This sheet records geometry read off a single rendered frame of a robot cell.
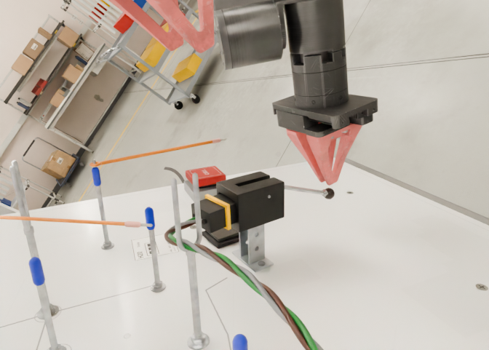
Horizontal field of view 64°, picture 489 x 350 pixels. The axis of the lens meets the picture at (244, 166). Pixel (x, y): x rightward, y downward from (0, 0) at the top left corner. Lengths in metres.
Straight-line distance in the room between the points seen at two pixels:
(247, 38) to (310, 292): 0.24
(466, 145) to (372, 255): 1.37
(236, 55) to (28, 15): 8.13
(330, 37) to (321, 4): 0.03
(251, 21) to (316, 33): 0.06
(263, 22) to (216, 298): 0.26
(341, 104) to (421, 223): 0.20
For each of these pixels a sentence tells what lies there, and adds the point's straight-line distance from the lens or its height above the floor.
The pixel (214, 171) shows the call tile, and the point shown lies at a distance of 0.60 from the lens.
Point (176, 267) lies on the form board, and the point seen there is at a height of 1.15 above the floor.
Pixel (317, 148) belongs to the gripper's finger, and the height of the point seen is 1.11.
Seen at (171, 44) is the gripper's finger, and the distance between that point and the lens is 0.36.
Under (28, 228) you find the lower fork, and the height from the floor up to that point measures 1.30.
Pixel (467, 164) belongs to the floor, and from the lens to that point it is 1.74.
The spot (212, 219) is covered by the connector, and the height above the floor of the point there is 1.18.
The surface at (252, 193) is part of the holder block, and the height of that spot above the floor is 1.16.
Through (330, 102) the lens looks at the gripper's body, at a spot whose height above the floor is 1.13.
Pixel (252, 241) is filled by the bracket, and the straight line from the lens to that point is 0.41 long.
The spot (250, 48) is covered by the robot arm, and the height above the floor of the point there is 1.23.
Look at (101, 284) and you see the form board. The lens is 0.43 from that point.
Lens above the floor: 1.36
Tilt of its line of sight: 29 degrees down
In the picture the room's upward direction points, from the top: 55 degrees counter-clockwise
